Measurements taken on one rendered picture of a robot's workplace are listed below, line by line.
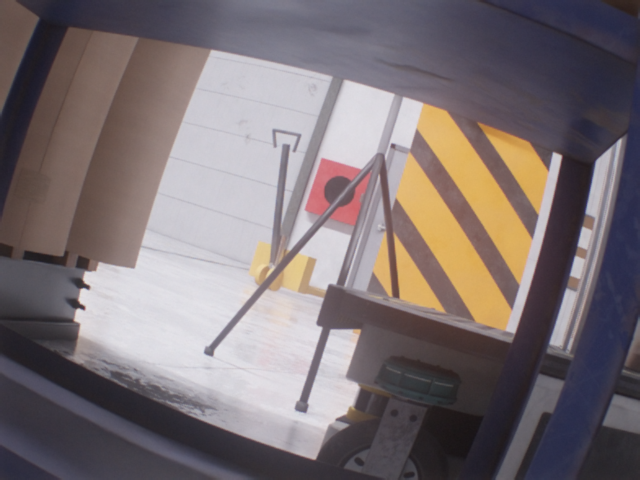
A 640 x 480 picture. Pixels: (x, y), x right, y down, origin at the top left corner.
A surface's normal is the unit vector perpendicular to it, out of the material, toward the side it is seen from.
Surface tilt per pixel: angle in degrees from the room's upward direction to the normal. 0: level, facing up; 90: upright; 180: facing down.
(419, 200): 90
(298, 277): 90
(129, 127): 90
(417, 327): 90
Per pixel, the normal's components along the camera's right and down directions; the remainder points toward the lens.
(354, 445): -0.14, 0.00
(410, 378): -0.31, -0.11
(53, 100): 0.73, 0.22
